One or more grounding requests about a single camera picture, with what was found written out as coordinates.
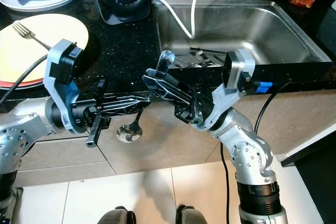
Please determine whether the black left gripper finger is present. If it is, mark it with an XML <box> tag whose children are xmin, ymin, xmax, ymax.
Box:
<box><xmin>87</xmin><ymin>114</ymin><xmax>106</xmax><ymax>147</ymax></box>
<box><xmin>102</xmin><ymin>95</ymin><xmax>150</xmax><ymax>117</ymax></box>

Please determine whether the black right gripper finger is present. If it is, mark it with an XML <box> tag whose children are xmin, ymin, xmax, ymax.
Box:
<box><xmin>142</xmin><ymin>73</ymin><xmax>184</xmax><ymax>110</ymax></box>
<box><xmin>152</xmin><ymin>68</ymin><xmax>195</xmax><ymax>100</ymax></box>

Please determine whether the silver metal spoon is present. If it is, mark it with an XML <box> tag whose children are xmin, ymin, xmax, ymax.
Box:
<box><xmin>156</xmin><ymin>50</ymin><xmax>176</xmax><ymax>80</ymax></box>
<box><xmin>117</xmin><ymin>101</ymin><xmax>150</xmax><ymax>143</ymax></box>

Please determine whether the pale yellow plate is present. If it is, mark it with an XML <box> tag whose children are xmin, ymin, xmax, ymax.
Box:
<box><xmin>0</xmin><ymin>13</ymin><xmax>90</xmax><ymax>84</ymax></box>

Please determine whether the pink plate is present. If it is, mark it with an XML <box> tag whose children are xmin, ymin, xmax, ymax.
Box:
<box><xmin>0</xmin><ymin>79</ymin><xmax>30</xmax><ymax>89</ymax></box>

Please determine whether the dark left robot foot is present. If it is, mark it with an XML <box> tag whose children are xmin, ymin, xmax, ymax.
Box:
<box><xmin>97</xmin><ymin>207</ymin><xmax>137</xmax><ymax>224</ymax></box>

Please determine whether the dark robot foot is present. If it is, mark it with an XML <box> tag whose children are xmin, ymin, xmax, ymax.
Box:
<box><xmin>176</xmin><ymin>204</ymin><xmax>216</xmax><ymax>224</ymax></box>
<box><xmin>97</xmin><ymin>207</ymin><xmax>137</xmax><ymax>224</ymax></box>

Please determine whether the stainless steel sink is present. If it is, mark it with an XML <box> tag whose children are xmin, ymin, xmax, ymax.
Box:
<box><xmin>151</xmin><ymin>0</ymin><xmax>332</xmax><ymax>70</ymax></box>

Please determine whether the dark right robot foot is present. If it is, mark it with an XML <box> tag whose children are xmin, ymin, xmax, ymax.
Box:
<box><xmin>176</xmin><ymin>204</ymin><xmax>216</xmax><ymax>224</ymax></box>

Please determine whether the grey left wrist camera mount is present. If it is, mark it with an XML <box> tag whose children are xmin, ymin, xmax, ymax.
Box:
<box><xmin>43</xmin><ymin>40</ymin><xmax>85</xmax><ymax>133</ymax></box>

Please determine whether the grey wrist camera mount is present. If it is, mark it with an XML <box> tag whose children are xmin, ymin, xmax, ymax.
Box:
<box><xmin>192</xmin><ymin>48</ymin><xmax>257</xmax><ymax>130</ymax></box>
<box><xmin>43</xmin><ymin>40</ymin><xmax>85</xmax><ymax>133</ymax></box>

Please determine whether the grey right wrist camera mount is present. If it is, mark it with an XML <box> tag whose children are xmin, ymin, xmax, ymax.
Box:
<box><xmin>192</xmin><ymin>48</ymin><xmax>257</xmax><ymax>130</ymax></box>

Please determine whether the white hose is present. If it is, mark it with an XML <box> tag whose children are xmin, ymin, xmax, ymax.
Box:
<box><xmin>155</xmin><ymin>0</ymin><xmax>222</xmax><ymax>39</ymax></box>

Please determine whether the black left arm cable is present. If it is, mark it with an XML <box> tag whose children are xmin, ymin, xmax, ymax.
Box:
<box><xmin>0</xmin><ymin>54</ymin><xmax>50</xmax><ymax>104</ymax></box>

